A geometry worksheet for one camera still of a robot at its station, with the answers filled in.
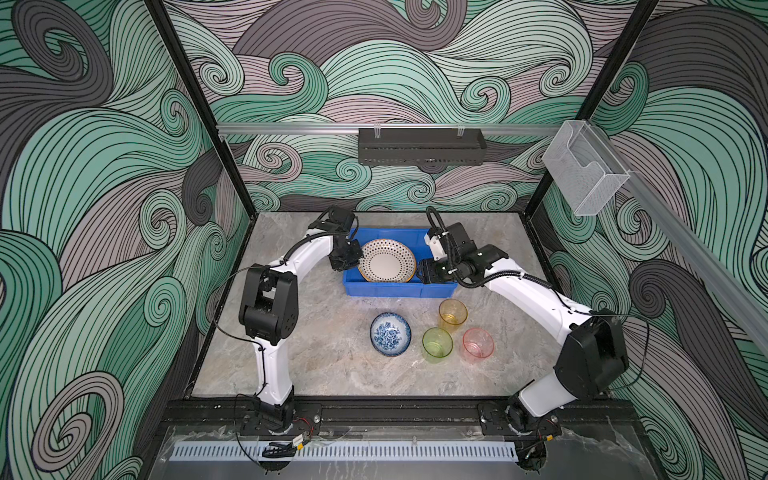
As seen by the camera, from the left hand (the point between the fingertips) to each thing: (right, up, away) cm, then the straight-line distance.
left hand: (361, 260), depth 94 cm
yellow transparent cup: (+29, -17, -3) cm, 33 cm away
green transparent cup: (+23, -24, -9) cm, 34 cm away
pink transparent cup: (+34, -24, -10) cm, 43 cm away
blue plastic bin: (-1, -8, -3) cm, 8 cm away
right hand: (+19, -2, -10) cm, 22 cm away
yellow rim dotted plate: (+9, -1, +7) cm, 11 cm away
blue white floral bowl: (+9, -20, -11) cm, 25 cm away
